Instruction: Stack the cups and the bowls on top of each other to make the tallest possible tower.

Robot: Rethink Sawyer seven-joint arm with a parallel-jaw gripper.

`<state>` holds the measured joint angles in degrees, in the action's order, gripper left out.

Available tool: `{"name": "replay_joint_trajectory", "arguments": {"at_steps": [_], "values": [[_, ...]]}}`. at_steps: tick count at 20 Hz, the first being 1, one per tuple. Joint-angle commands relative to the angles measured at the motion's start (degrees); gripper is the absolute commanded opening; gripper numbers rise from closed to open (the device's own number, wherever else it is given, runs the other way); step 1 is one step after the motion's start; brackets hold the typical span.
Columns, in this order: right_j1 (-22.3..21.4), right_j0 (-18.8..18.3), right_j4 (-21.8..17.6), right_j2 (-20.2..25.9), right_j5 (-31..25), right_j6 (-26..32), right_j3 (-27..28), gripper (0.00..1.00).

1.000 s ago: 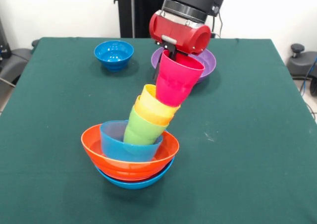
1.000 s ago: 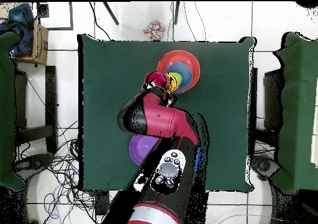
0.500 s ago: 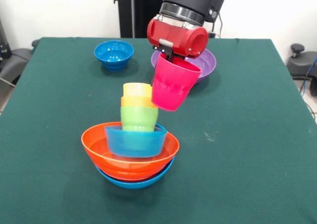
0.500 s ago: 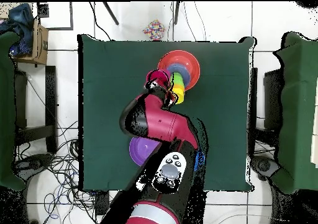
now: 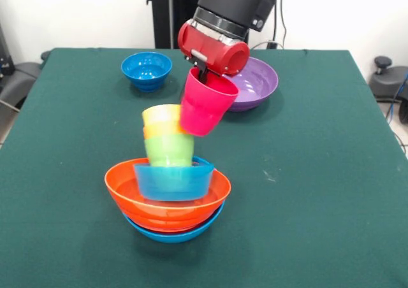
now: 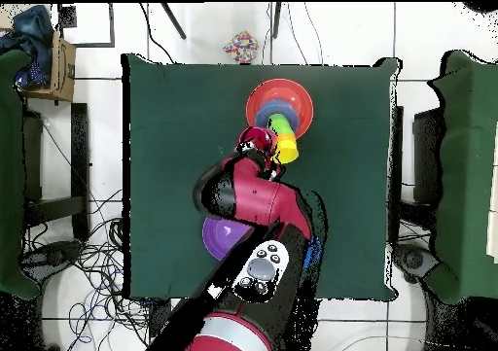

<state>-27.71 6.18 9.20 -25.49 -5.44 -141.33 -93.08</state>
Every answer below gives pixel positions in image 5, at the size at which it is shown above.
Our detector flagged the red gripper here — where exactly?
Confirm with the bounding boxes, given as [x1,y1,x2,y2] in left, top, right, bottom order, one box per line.
[177,19,251,82]

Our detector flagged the yellow plastic cup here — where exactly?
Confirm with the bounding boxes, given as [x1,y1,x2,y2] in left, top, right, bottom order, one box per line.
[142,104,183,129]

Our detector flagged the small dark blue bowl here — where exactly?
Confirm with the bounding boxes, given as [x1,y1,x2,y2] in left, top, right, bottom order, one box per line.
[120,52,173,93]

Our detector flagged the large light blue bowl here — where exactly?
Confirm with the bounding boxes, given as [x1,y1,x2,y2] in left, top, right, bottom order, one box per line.
[120,201,226,244]

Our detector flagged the purple plastic bowl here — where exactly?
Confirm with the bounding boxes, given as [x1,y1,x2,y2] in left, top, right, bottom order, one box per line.
[222,57,279,113]

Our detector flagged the dark green tablecloth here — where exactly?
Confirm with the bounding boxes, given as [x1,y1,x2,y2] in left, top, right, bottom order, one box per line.
[0,47,408,288]

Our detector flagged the small light blue bowl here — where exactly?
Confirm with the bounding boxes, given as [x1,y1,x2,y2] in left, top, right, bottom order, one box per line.
[133,156,215,202]

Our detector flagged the small orange-red bowl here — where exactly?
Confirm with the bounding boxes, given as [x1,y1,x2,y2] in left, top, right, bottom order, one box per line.
[127,211,222,236]

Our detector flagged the black equipment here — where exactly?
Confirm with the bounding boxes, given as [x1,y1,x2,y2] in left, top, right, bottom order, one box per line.
[0,23,15,75]

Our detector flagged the wide orange-red bowl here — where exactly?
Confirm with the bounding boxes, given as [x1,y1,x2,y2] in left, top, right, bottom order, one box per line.
[104,158,232,233]

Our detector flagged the orange plastic cup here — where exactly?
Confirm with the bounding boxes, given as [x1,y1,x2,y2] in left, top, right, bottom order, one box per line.
[142,124,189,140]

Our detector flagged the green plastic cup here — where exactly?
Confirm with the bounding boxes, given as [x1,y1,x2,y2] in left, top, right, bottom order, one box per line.
[143,133,195,168]

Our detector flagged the pink plastic cup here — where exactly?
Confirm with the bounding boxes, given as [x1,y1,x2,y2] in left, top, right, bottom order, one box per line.
[180,67,240,138]

